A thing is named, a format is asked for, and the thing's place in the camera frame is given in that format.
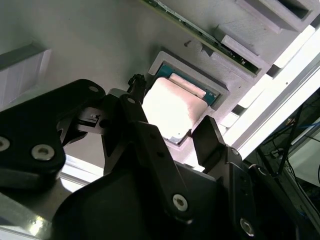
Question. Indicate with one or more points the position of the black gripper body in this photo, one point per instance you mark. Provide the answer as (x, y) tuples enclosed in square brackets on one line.
[(112, 212)]

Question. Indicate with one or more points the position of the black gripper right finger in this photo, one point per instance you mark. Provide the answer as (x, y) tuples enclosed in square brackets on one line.
[(207, 140)]

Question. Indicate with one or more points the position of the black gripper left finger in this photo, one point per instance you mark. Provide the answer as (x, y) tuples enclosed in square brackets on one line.
[(30, 130)]

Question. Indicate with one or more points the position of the silver CPU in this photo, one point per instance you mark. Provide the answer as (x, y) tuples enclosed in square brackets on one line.
[(170, 110)]

